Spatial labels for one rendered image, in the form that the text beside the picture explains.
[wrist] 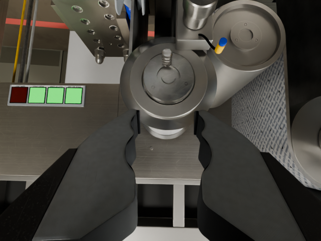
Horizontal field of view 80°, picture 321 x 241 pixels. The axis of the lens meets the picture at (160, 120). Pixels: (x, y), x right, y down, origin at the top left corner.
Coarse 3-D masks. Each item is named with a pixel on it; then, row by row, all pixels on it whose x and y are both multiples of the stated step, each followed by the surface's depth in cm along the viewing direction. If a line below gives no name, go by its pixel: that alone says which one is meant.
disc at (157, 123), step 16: (144, 48) 30; (128, 64) 30; (208, 64) 30; (128, 80) 29; (208, 80) 29; (128, 96) 29; (208, 96) 29; (144, 112) 29; (192, 112) 28; (160, 128) 28; (176, 128) 28
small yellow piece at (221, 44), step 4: (204, 36) 25; (208, 40) 25; (220, 40) 22; (224, 40) 22; (220, 44) 22; (224, 44) 22; (212, 48) 24; (216, 48) 23; (220, 48) 22; (216, 52) 23; (220, 52) 23
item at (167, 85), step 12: (156, 60) 28; (180, 60) 28; (144, 72) 27; (156, 72) 27; (168, 72) 27; (180, 72) 27; (192, 72) 27; (144, 84) 27; (156, 84) 27; (168, 84) 28; (180, 84) 27; (192, 84) 27; (156, 96) 27; (168, 96) 27; (180, 96) 27
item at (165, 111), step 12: (156, 48) 29; (144, 60) 29; (192, 60) 29; (132, 72) 29; (204, 72) 28; (132, 84) 28; (204, 84) 28; (144, 96) 28; (192, 96) 28; (144, 108) 28; (156, 108) 28; (168, 108) 28; (180, 108) 28; (192, 108) 28
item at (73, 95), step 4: (68, 88) 63; (72, 88) 63; (76, 88) 63; (80, 88) 63; (68, 92) 63; (72, 92) 62; (76, 92) 62; (80, 92) 62; (68, 96) 62; (72, 96) 62; (76, 96) 62; (80, 96) 62; (68, 100) 62; (72, 100) 62; (76, 100) 62; (80, 100) 62
